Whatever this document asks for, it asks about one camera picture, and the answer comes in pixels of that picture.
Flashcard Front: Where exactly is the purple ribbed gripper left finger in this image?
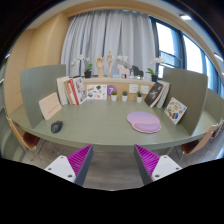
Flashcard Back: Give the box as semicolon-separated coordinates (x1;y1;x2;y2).
45;145;93;186

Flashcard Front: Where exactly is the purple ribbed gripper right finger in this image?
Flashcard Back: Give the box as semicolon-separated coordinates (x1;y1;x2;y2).
134;144;181;185

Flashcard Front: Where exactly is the dark grey computer mouse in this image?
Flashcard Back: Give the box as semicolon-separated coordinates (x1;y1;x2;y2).
51;121;63;133

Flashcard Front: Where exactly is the purple mouse pad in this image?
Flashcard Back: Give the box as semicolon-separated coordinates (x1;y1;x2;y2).
127;111;161;133

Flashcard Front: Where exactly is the left wooden chair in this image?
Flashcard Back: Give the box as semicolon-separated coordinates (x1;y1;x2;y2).
7;118;41;162

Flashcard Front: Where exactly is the wooden chair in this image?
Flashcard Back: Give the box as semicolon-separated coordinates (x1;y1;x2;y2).
175;119;224;165
7;118;41;162

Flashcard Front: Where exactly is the colourful illustrated card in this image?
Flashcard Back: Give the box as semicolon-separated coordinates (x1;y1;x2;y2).
164;97;187;124

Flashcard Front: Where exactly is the white leaning book right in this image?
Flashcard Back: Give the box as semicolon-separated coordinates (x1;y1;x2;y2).
156;81;170;108

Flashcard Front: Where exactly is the beige card board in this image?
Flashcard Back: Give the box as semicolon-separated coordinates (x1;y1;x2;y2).
39;93;62;120

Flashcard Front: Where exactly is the red white picture book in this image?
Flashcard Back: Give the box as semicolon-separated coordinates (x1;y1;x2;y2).
70;77;87;105

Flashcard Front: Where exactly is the right wooden chair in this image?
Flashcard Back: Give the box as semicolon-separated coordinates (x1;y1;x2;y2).
175;119;224;165

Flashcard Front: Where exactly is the small potted plant right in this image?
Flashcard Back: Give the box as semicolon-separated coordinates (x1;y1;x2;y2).
137;91;142;103

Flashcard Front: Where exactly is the small potted plant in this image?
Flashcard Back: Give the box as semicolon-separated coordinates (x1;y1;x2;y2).
137;91;142;103
111;90;117;101
122;91;128;102

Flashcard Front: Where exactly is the white book left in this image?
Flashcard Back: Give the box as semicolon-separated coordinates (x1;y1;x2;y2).
57;76;69;105

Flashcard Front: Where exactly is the dark leaning book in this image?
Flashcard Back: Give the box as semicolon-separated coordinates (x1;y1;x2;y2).
144;82;164;107

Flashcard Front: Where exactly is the small potted plant middle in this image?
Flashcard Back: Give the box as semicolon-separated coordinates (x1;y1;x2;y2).
122;91;128;102

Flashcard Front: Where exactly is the illustrated white postcard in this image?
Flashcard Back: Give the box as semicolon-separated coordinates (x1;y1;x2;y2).
87;84;107;100

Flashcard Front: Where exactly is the small potted plant left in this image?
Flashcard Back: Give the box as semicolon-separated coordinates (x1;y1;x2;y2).
111;90;117;101

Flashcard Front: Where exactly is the purple round number card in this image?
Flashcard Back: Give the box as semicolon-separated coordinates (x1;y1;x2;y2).
107;85;117;96

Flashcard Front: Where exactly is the right green desk divider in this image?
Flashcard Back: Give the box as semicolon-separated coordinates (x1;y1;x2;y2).
163;68;208;135

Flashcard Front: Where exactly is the green desk divider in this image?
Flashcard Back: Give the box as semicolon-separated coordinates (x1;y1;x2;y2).
163;68;208;135
20;64;66;128

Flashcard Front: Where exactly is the left green desk divider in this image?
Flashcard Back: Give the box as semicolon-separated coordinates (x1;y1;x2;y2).
20;64;66;128

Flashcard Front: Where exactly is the white orchid right pot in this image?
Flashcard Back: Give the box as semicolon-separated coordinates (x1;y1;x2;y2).
146;56;164;82

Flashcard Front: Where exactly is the white orchid pot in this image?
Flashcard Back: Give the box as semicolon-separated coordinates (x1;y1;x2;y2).
146;56;164;82
71;55;92;78

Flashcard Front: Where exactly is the black horse figurine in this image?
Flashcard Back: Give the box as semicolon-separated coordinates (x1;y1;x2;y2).
132;66;144;79

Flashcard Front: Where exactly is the pink horse figurine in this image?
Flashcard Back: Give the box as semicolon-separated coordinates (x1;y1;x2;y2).
117;64;130;79

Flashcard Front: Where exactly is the white orchid left pot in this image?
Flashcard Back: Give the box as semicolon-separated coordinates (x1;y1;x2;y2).
71;55;92;78

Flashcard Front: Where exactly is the wooden hand model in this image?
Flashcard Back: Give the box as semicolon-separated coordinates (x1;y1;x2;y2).
95;56;104;78

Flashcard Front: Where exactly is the white orchid middle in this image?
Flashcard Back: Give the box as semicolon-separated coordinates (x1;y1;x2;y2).
117;55;128;68

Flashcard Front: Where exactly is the wooden mannequin figure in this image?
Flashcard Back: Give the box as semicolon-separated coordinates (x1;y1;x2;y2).
106;50;115;76

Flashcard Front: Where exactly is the grey curtain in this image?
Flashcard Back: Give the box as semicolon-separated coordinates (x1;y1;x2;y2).
61;10;156;76

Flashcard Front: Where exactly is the white wall socket right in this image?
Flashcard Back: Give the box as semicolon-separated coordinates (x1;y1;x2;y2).
140;85;149;94

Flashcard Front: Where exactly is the white wall socket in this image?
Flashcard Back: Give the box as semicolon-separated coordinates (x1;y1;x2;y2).
140;85;149;94
129;84;138;93

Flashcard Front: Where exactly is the white wall socket left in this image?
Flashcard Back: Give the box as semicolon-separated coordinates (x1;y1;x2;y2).
129;84;138;93

